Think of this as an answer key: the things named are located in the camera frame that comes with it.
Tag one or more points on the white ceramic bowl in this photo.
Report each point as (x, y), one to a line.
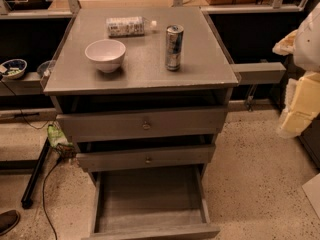
(106, 55)

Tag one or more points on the black metal table leg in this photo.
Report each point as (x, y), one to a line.
(26, 200)

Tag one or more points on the grey top drawer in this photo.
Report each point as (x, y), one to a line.
(137, 124)

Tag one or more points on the dark shoe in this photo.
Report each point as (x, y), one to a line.
(8, 220)

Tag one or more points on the grey open bottom drawer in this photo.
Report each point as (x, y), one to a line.
(164, 203)

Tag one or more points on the green snack bag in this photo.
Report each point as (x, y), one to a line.
(57, 139)

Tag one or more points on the grey drawer cabinet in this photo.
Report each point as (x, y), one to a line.
(204, 79)

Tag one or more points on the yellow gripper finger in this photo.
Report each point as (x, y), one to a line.
(286, 45)
(302, 105)

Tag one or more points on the grey middle drawer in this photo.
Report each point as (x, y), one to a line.
(145, 158)

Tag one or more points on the silver blue redbull can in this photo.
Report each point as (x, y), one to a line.
(174, 38)

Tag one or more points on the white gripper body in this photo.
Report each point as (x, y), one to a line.
(308, 45)

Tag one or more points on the blue patterned bowl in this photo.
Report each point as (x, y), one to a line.
(13, 69)

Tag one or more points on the grey side shelf bar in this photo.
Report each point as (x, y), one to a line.
(259, 73)

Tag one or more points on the plastic water bottle lying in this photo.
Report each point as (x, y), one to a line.
(129, 26)

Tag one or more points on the small clear cup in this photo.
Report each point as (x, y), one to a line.
(45, 69)

